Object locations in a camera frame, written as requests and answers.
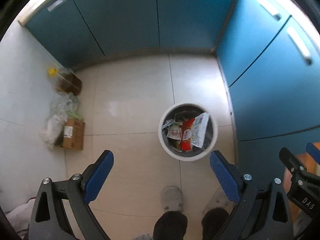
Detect cooking oil bottle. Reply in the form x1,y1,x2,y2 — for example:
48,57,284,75
47,63,82,96

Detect brown cardboard box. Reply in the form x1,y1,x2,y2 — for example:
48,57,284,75
61,119,85,150

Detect grey slipper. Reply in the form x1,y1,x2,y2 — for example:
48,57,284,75
203,187,234,215
161,186,183,212

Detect blue cabinet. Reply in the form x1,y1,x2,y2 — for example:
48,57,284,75
22,0,319,180

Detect green white sachet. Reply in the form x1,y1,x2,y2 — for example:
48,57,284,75
167,122,182,140

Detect red white snack wrapper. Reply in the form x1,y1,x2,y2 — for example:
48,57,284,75
180,118,195,152

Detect clear plastic bags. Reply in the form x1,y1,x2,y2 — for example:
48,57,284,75
40,92,83,149

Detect right grey slipper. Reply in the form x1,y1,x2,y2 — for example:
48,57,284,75
203,187,234,215

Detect left grey slipper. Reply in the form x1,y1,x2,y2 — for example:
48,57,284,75
161,186,183,212

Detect white printed plastic bag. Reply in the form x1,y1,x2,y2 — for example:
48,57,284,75
191,112,209,148

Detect small white sachet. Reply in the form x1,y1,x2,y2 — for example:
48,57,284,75
162,119,175,129

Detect white round trash bin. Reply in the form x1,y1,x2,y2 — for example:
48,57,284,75
158,103,218,161

